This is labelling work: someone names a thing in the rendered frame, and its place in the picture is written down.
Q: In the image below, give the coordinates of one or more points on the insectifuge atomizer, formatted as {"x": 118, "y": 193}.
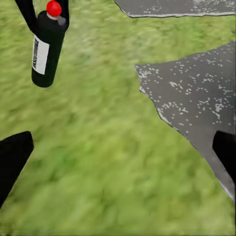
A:
{"x": 48, "y": 45}

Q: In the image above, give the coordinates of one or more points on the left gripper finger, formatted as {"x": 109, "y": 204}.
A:
{"x": 64, "y": 11}
{"x": 28, "y": 12}

